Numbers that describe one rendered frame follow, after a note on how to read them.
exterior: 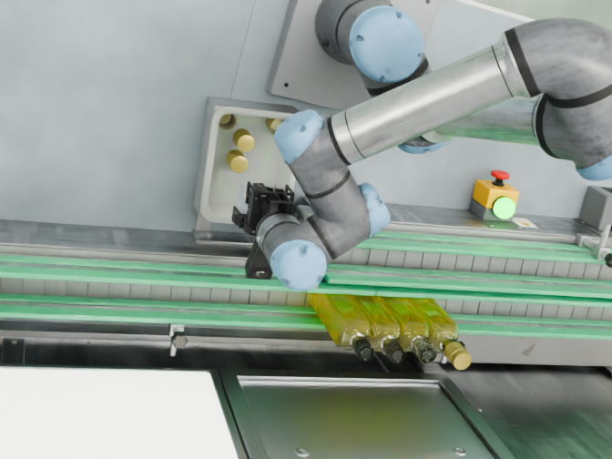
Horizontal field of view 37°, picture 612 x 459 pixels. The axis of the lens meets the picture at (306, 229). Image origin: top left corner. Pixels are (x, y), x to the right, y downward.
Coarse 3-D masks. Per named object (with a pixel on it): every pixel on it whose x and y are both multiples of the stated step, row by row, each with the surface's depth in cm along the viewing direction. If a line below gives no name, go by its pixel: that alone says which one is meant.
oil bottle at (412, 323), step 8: (384, 304) 172; (392, 304) 171; (400, 304) 172; (408, 304) 173; (392, 312) 169; (400, 312) 168; (408, 312) 169; (416, 312) 170; (400, 320) 166; (408, 320) 166; (416, 320) 166; (424, 320) 167; (408, 328) 164; (416, 328) 164; (424, 328) 164; (400, 336) 165; (408, 336) 163; (424, 336) 164; (400, 344) 165; (408, 344) 164
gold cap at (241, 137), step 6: (234, 132) 175; (240, 132) 173; (246, 132) 173; (234, 138) 174; (240, 138) 171; (246, 138) 171; (252, 138) 172; (240, 144) 171; (246, 144) 172; (252, 144) 172; (240, 150) 172; (246, 150) 172
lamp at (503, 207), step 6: (498, 198) 188; (504, 198) 188; (498, 204) 187; (504, 204) 187; (510, 204) 187; (492, 210) 189; (498, 210) 187; (504, 210) 187; (510, 210) 187; (498, 216) 188; (504, 216) 188; (510, 216) 188
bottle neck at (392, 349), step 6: (390, 336) 161; (384, 342) 160; (390, 342) 159; (396, 342) 160; (384, 348) 160; (390, 348) 158; (396, 348) 157; (402, 348) 158; (390, 354) 157; (396, 354) 160; (402, 354) 158; (396, 360) 158; (402, 360) 158
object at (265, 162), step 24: (216, 120) 166; (240, 120) 174; (264, 120) 175; (216, 144) 175; (264, 144) 177; (216, 168) 176; (264, 168) 179; (288, 168) 174; (216, 192) 178; (216, 216) 173
